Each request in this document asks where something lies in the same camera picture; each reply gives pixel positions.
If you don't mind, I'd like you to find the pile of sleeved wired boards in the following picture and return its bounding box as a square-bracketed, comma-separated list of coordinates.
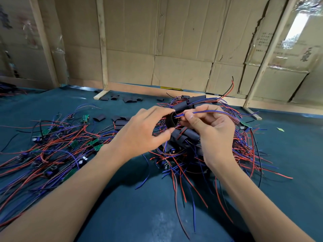
[136, 77, 293, 240]

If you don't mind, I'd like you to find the wire pile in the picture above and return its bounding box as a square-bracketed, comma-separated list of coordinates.
[0, 80, 23, 96]

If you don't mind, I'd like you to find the person's left forearm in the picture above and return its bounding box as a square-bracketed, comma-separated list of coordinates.
[0, 146, 124, 242]

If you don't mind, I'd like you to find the wooden ledge board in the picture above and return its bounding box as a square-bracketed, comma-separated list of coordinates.
[68, 78, 323, 116]

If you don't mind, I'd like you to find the person's right forearm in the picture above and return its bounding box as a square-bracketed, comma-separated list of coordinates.
[207, 159, 314, 242]

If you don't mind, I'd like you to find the loose blue wire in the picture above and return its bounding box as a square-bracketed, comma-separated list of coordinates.
[135, 156, 150, 190]

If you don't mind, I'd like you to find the clear plastic sheet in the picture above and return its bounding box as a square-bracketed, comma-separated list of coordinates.
[283, 0, 323, 69]

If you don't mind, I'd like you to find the person's right hand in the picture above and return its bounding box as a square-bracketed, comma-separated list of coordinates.
[180, 104, 236, 169]

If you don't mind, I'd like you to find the person's left hand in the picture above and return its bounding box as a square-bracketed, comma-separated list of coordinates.
[101, 106, 176, 162]

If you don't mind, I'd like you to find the wide wooden post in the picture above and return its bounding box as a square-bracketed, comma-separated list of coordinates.
[29, 0, 60, 89]

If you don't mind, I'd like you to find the pile of black sleeve pieces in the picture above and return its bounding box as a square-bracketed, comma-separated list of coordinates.
[93, 90, 167, 130]

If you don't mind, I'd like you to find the thin wooden post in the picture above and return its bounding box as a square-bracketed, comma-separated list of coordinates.
[93, 0, 111, 100]

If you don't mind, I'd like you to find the pile of unsleeved wired boards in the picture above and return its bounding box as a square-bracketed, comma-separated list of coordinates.
[0, 103, 119, 227]

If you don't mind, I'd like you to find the pale slanted wooden post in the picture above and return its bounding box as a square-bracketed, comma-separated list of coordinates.
[242, 0, 299, 120]

